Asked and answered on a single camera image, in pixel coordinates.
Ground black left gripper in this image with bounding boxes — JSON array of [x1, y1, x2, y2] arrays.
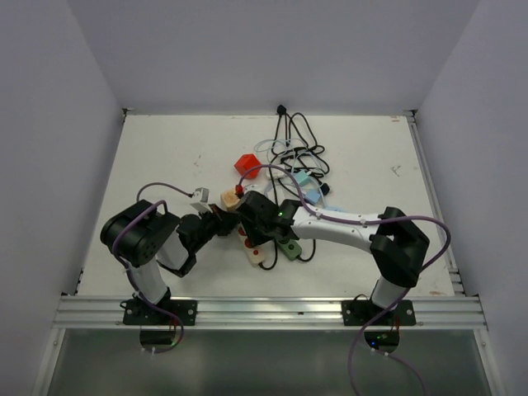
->
[[191, 204, 239, 253]]

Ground beige power strip red sockets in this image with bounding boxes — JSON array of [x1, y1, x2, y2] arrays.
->
[[238, 225, 267, 266]]

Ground beige wooden cube adapter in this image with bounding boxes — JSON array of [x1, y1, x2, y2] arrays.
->
[[220, 188, 240, 211]]

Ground green power strip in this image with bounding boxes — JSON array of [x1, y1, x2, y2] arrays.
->
[[277, 239, 302, 261]]

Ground light blue USB charger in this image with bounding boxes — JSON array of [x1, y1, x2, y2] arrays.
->
[[304, 190, 322, 205]]

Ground light teal charger green strip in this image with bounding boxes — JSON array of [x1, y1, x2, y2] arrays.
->
[[294, 170, 310, 186]]

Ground red cube adapter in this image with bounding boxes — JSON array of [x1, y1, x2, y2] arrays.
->
[[233, 153, 262, 179]]

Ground round light blue socket hub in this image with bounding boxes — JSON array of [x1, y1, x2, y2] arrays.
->
[[325, 205, 346, 212]]

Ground thin light blue USB cable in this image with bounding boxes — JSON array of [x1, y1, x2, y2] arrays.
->
[[253, 138, 327, 182]]

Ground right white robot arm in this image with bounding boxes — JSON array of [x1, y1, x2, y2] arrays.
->
[[235, 191, 430, 324]]

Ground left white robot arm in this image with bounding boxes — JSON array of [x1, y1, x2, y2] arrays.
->
[[100, 200, 238, 324]]

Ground black plug head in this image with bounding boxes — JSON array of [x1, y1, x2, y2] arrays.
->
[[320, 183, 330, 196]]

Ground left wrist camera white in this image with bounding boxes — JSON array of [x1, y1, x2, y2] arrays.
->
[[191, 187, 211, 214]]

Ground black cable of beige strip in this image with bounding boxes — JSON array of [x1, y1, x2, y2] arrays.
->
[[259, 243, 285, 271]]

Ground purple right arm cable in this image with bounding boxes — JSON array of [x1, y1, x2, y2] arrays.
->
[[238, 163, 451, 396]]

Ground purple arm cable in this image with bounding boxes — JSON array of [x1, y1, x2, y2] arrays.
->
[[113, 181, 195, 331], [238, 163, 451, 396]]

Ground black cable of green strip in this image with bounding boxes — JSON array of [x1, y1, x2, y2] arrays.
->
[[266, 105, 331, 263]]

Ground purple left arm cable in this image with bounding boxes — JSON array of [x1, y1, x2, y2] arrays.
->
[[113, 181, 195, 331]]

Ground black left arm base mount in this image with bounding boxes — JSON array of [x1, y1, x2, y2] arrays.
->
[[120, 290, 197, 326]]

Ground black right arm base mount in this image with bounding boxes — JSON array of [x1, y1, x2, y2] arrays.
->
[[341, 280, 417, 327]]

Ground aluminium rail table edge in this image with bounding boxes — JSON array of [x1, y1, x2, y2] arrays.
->
[[52, 296, 487, 330]]

